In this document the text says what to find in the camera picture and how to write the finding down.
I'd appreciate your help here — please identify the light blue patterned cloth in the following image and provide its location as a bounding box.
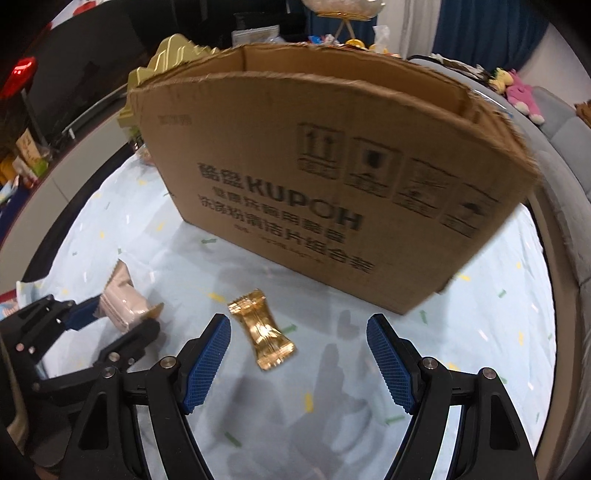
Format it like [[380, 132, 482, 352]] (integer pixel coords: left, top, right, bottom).
[[16, 152, 559, 480]]

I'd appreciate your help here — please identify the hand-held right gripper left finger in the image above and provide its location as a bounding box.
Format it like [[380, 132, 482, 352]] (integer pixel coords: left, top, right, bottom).
[[65, 313, 232, 480]]

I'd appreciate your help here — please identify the beige pink snack packet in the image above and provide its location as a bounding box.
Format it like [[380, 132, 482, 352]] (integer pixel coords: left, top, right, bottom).
[[95, 259, 164, 333]]

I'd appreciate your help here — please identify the gold candy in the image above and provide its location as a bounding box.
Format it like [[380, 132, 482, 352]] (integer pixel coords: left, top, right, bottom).
[[228, 289, 297, 371]]

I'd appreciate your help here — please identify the red heart balloon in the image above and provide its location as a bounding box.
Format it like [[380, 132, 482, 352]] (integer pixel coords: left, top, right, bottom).
[[0, 56, 38, 100]]

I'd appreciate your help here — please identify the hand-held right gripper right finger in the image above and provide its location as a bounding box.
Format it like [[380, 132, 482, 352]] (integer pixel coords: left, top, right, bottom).
[[366, 313, 539, 480]]

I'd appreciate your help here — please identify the pink plush toy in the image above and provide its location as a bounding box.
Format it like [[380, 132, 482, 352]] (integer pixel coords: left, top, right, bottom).
[[504, 69, 546, 124]]

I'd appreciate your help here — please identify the beige printed snack bag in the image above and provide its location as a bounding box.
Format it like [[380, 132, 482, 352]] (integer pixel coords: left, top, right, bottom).
[[14, 129, 40, 160]]

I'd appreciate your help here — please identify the gold lid candy container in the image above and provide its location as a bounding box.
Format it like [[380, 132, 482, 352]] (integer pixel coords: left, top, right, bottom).
[[117, 37, 221, 164]]

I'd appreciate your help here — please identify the pile of loose snack packets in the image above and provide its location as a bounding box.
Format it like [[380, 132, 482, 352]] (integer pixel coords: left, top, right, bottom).
[[307, 33, 365, 49]]

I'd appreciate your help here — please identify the grey curved sofa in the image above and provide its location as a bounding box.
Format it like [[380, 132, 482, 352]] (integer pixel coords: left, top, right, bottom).
[[406, 55, 591, 296]]

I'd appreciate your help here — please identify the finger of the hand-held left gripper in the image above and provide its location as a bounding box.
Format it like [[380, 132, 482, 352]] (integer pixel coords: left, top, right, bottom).
[[7, 295, 106, 367], [31, 320, 161, 394]]

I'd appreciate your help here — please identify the blue curtain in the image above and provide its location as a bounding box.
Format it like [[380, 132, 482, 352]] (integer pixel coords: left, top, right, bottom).
[[434, 0, 550, 72]]

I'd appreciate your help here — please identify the grey black television cabinet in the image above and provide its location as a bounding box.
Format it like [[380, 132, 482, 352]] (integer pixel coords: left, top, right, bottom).
[[0, 88, 134, 241]]

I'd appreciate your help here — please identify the black curved television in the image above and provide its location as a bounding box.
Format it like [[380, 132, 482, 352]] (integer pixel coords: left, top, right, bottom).
[[18, 9, 158, 139]]

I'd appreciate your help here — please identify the brown cardboard box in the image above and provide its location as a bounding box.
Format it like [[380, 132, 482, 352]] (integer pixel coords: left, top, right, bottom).
[[127, 42, 543, 317]]

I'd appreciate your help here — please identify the yellow plush toy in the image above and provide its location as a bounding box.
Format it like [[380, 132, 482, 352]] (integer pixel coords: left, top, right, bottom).
[[489, 67, 515, 92]]

